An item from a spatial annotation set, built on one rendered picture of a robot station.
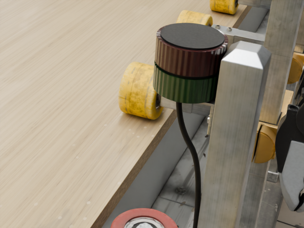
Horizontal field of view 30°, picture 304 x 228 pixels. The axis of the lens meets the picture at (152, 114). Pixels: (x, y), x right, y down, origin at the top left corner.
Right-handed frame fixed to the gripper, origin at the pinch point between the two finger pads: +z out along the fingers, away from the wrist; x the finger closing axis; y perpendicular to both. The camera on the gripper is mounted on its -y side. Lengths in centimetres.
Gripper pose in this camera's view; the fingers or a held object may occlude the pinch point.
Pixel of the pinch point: (298, 206)
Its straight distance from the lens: 58.0
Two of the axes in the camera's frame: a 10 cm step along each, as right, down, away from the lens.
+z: -1.7, 7.9, 5.9
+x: -9.5, -2.9, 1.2
